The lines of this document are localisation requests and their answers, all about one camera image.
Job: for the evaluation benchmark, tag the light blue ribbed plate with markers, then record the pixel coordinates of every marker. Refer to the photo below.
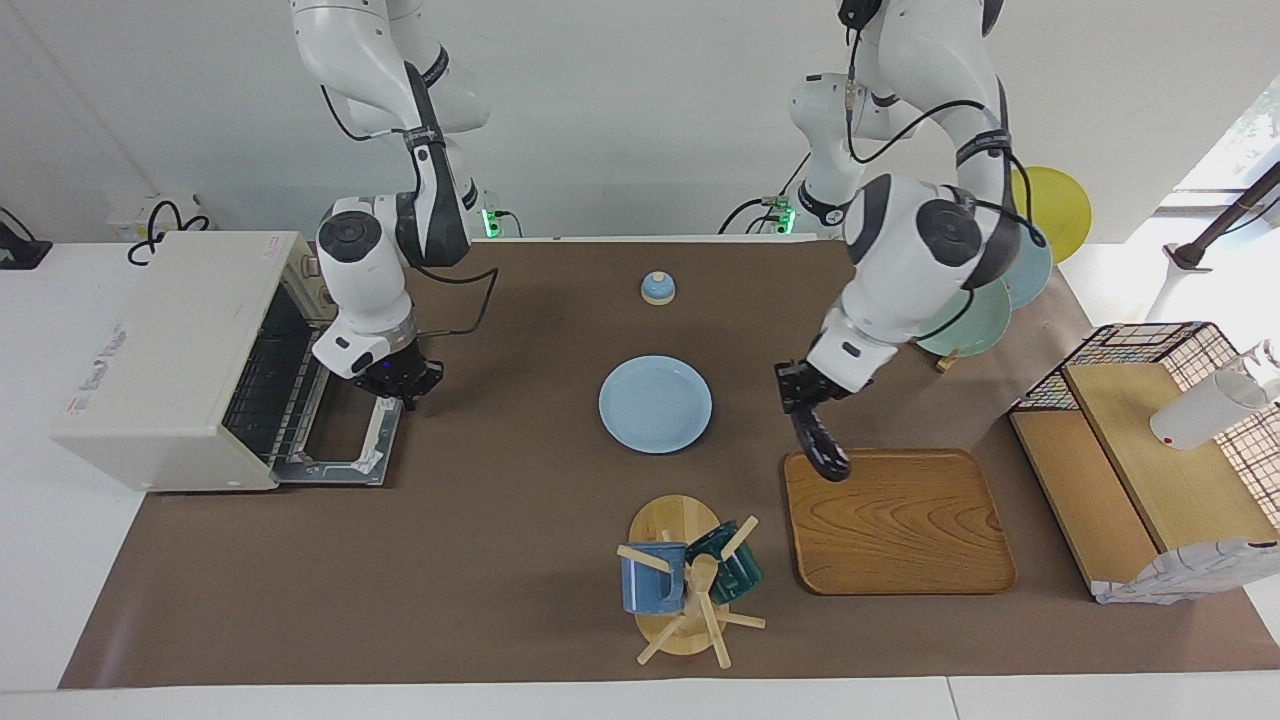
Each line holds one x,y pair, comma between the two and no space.
655,405

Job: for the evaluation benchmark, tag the white power strip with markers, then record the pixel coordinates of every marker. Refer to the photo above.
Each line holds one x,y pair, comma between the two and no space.
125,215

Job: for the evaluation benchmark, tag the dark green mug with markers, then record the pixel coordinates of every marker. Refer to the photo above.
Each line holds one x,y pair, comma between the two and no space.
735,575

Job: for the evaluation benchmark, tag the beige toaster oven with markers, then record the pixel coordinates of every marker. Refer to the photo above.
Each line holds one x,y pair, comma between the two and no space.
170,360

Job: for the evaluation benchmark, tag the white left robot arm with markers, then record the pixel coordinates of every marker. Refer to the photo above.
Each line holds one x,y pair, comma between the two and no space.
900,250

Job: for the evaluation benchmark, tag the blue mug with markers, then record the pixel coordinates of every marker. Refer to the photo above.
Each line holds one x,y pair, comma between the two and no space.
650,585

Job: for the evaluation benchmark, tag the white cup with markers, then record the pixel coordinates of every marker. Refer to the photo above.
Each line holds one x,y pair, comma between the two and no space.
1205,408

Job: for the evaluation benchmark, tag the brown table mat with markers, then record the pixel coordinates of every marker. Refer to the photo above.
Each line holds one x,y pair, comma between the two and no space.
500,560

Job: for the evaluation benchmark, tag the light blue smooth plate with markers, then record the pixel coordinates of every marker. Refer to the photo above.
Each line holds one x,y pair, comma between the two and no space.
1035,275

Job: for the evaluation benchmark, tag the wooden shelf unit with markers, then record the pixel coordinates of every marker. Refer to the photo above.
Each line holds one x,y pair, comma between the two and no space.
1120,470

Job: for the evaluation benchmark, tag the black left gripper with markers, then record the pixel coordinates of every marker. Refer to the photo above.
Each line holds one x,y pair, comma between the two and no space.
805,385

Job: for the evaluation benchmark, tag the black tripod stand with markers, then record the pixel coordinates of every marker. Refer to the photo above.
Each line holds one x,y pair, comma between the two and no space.
1225,220

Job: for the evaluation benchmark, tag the pale green plate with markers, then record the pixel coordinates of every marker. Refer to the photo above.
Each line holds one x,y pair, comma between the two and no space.
975,320

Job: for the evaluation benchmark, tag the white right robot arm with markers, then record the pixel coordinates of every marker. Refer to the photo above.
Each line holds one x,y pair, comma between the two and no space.
365,270

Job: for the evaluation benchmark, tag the wooden serving tray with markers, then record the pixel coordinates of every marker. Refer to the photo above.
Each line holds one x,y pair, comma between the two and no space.
900,525

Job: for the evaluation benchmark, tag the wooden plate rack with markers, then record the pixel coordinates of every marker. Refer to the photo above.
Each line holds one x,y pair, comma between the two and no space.
947,360

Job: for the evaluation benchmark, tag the black desk clamp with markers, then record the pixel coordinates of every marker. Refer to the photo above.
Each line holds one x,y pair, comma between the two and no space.
20,250

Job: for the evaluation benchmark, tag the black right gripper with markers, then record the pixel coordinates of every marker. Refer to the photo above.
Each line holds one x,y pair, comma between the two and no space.
395,370

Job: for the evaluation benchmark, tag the wooden mug tree stand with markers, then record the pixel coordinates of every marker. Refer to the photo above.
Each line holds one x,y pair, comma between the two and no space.
672,520

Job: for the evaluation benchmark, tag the glass oven door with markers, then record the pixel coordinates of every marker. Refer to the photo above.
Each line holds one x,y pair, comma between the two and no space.
375,450

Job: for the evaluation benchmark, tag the yellow plate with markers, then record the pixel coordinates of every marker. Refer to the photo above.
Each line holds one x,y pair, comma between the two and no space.
1065,210

